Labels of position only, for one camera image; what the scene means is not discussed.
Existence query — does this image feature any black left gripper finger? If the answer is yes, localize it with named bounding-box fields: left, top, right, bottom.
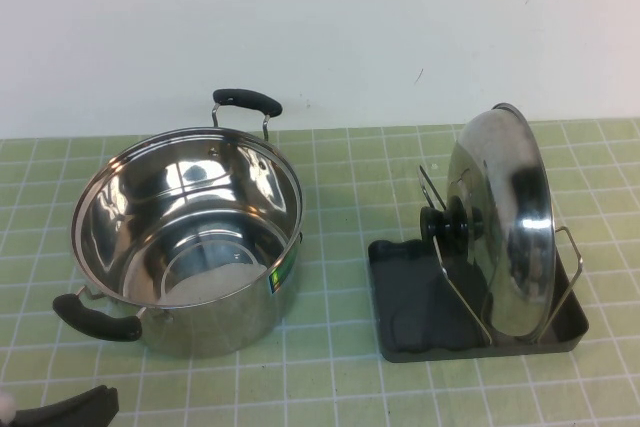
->
left=18, top=384, right=122, bottom=427

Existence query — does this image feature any dark grey drip tray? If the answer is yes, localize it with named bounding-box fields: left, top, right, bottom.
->
left=366, top=238, right=589, bottom=364

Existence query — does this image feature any steel wire lid rack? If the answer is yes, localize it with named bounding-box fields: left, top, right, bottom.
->
left=416, top=165, right=586, bottom=349

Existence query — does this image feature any stainless steel two-handled pot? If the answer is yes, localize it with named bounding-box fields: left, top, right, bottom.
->
left=51, top=88, right=305, bottom=361

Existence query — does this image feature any green tiled table mat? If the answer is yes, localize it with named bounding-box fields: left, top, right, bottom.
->
left=0, top=116, right=640, bottom=427

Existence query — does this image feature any steel pot lid black knob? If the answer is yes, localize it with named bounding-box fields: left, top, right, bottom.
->
left=418, top=102, right=558, bottom=340

